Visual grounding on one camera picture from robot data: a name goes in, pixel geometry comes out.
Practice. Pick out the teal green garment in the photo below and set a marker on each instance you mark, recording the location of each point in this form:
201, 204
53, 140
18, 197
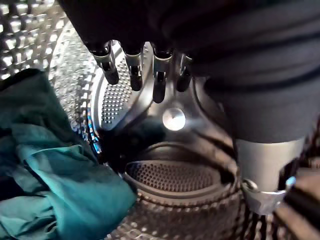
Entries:
50, 160

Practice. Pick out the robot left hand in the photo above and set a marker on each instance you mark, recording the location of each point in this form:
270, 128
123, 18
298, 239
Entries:
225, 50

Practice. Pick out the steel washing machine drum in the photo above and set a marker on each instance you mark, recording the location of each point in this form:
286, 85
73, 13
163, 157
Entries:
172, 150

